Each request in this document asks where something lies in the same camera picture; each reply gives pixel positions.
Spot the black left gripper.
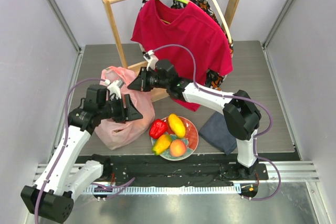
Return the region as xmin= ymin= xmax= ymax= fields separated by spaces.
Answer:
xmin=98 ymin=93 xmax=143 ymax=123

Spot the pink plastic bag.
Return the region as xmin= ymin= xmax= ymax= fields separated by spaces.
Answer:
xmin=95 ymin=66 xmax=155 ymax=150

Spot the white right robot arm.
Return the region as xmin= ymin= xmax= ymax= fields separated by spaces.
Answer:
xmin=128 ymin=60 xmax=261 ymax=179

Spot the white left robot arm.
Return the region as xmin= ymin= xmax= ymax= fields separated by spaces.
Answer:
xmin=20 ymin=84 xmax=143 ymax=223

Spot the red bell pepper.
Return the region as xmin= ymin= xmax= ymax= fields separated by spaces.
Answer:
xmin=149 ymin=119 xmax=167 ymax=140

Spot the yellow green mango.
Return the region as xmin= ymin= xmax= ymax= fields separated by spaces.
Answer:
xmin=152 ymin=134 xmax=172 ymax=155

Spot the orange peach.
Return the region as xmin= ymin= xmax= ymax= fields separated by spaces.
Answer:
xmin=170 ymin=139 xmax=187 ymax=157

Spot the patterned ceramic plate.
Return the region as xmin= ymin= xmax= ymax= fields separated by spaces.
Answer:
xmin=150 ymin=116 xmax=198 ymax=161

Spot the red t-shirt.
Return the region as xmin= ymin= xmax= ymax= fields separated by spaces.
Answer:
xmin=130 ymin=0 xmax=234 ymax=112

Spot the folded grey towel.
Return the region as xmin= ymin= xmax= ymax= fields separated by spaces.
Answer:
xmin=198 ymin=112 xmax=237 ymax=154

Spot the patterned black orange garment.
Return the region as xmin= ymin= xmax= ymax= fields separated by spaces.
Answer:
xmin=141 ymin=0 xmax=234 ymax=91

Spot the cream wooden hanger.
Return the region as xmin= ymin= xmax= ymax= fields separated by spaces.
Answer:
xmin=212 ymin=0 xmax=233 ymax=45

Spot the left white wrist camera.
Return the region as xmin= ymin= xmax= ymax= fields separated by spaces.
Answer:
xmin=104 ymin=79 xmax=124 ymax=101

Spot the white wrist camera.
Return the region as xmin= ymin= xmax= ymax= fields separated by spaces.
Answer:
xmin=143 ymin=50 xmax=158 ymax=70
xmin=104 ymin=79 xmax=124 ymax=101

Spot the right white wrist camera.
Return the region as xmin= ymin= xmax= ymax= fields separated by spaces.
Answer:
xmin=143 ymin=50 xmax=158 ymax=70

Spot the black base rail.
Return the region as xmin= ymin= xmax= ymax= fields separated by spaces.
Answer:
xmin=76 ymin=154 xmax=269 ymax=187

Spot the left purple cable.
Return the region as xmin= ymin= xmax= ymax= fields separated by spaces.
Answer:
xmin=34 ymin=78 xmax=107 ymax=224

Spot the purple cable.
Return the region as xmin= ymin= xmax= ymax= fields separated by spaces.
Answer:
xmin=34 ymin=78 xmax=107 ymax=224
xmin=152 ymin=44 xmax=281 ymax=201

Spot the white cable duct strip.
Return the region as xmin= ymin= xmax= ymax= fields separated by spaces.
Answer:
xmin=83 ymin=185 xmax=242 ymax=195

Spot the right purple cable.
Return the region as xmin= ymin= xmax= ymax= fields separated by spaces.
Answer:
xmin=152 ymin=44 xmax=281 ymax=201

